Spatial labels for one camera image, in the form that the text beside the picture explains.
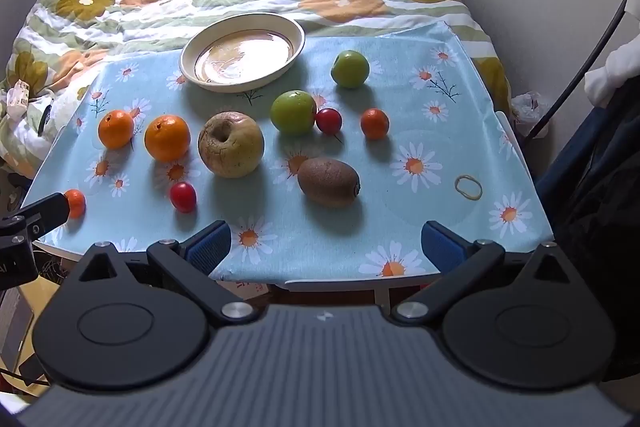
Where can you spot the small black object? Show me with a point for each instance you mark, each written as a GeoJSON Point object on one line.
{"type": "Point", "coordinates": [45, 119]}

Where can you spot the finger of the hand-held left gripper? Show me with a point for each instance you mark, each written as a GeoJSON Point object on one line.
{"type": "Point", "coordinates": [45, 213]}

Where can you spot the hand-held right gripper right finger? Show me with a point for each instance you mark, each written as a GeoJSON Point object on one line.
{"type": "Point", "coordinates": [440, 249]}

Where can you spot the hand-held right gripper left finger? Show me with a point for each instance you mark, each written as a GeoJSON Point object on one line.
{"type": "Point", "coordinates": [210, 249]}

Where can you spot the small mandarin orange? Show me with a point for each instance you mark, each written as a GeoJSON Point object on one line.
{"type": "Point", "coordinates": [77, 204]}
{"type": "Point", "coordinates": [375, 124]}

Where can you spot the blue daisy tablecloth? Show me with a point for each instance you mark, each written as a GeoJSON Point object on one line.
{"type": "Point", "coordinates": [310, 237]}

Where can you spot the green apple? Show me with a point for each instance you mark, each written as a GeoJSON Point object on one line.
{"type": "Point", "coordinates": [293, 113]}
{"type": "Point", "coordinates": [350, 69]}

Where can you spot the large orange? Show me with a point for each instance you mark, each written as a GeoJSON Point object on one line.
{"type": "Point", "coordinates": [167, 139]}

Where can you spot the small white object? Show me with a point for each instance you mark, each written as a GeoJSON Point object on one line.
{"type": "Point", "coordinates": [17, 96]}

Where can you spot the clear plastic bag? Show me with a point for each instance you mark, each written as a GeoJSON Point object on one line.
{"type": "Point", "coordinates": [529, 106]}

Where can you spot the wrinkled yellow apple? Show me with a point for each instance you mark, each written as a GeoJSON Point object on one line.
{"type": "Point", "coordinates": [235, 157]}

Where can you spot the brown kiwi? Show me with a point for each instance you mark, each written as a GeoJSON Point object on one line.
{"type": "Point", "coordinates": [327, 183]}

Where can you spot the red cherry tomato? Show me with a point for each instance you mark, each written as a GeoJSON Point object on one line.
{"type": "Point", "coordinates": [328, 120]}
{"type": "Point", "coordinates": [182, 197]}

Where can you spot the medium orange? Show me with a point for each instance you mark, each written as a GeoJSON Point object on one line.
{"type": "Point", "coordinates": [116, 129]}

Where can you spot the dark hanging clothes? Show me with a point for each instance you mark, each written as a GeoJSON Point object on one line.
{"type": "Point", "coordinates": [600, 207]}

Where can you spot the cream ceramic bowl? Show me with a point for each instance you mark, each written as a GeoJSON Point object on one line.
{"type": "Point", "coordinates": [245, 52]}

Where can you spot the white garment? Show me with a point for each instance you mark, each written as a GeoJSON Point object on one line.
{"type": "Point", "coordinates": [620, 72]}

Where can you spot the yellow rubber band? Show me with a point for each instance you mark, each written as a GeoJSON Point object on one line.
{"type": "Point", "coordinates": [456, 185]}

